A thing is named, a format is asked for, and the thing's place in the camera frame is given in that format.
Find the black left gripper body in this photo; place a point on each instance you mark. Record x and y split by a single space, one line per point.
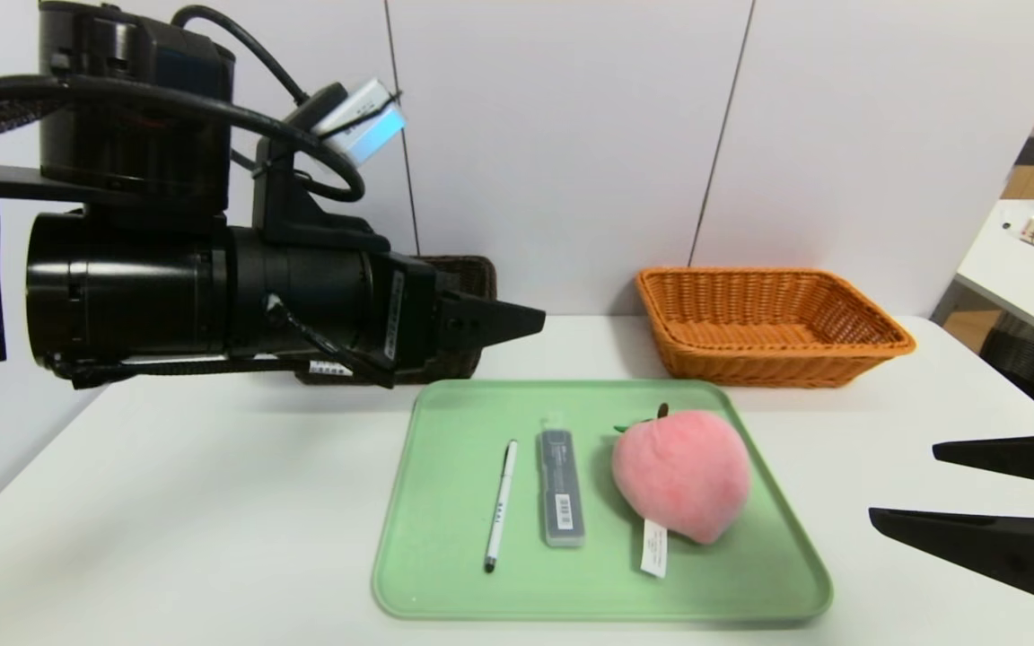
409 316

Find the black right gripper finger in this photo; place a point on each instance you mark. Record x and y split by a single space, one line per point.
975 547
1020 458

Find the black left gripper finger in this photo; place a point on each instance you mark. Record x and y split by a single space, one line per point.
490 323

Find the white pen with black tip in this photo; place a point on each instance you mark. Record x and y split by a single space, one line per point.
501 502

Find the grey pencil lead case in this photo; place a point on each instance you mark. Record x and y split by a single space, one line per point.
562 489

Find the pink plush peach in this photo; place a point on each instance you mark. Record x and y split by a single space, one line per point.
679 475

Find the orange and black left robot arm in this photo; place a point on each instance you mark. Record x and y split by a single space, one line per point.
122 287

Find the dark brown wicker basket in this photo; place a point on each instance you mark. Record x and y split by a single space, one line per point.
474 274

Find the orange wicker basket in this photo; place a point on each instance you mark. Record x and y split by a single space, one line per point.
768 332

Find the white side table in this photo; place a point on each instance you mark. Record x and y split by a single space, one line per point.
1002 269

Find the light green plastic tray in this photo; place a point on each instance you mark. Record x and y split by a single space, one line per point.
607 583

